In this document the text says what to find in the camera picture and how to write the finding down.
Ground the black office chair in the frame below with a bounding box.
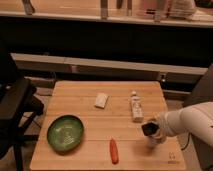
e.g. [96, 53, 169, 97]
[0, 49, 44, 171]

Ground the black cable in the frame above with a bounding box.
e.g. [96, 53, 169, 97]
[179, 132, 191, 151]

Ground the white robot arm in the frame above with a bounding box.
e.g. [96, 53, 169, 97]
[141, 102, 213, 148]

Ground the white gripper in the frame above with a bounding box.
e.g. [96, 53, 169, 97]
[140, 112, 173, 145]

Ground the white ceramic cup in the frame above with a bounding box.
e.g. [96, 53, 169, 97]
[146, 136, 161, 148]

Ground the orange carrot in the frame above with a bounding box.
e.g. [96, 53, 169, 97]
[110, 139, 119, 164]

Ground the white tube bottle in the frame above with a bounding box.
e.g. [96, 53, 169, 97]
[130, 91, 143, 123]

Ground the wooden bench rail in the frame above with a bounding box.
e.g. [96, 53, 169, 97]
[12, 53, 207, 84]

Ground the green round plate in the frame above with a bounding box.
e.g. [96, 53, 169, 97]
[47, 115, 84, 153]

